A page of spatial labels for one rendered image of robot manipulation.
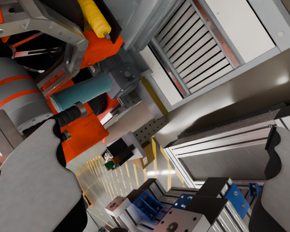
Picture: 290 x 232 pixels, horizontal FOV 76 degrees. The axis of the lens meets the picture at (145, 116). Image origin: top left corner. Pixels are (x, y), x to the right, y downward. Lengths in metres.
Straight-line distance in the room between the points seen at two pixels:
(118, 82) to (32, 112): 0.51
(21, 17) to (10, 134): 0.25
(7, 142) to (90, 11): 0.49
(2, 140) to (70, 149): 0.62
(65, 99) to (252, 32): 0.77
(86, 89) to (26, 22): 0.39
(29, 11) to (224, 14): 0.70
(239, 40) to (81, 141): 0.89
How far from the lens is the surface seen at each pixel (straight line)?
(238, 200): 0.68
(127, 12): 1.05
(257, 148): 0.95
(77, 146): 1.06
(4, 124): 0.49
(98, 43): 0.78
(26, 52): 0.82
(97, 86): 0.85
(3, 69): 0.68
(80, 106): 0.51
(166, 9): 0.97
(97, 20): 0.73
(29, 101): 0.63
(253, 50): 0.91
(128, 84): 1.03
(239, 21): 0.90
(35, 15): 0.52
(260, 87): 1.04
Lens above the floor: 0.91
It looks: 32 degrees down
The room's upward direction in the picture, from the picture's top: 125 degrees counter-clockwise
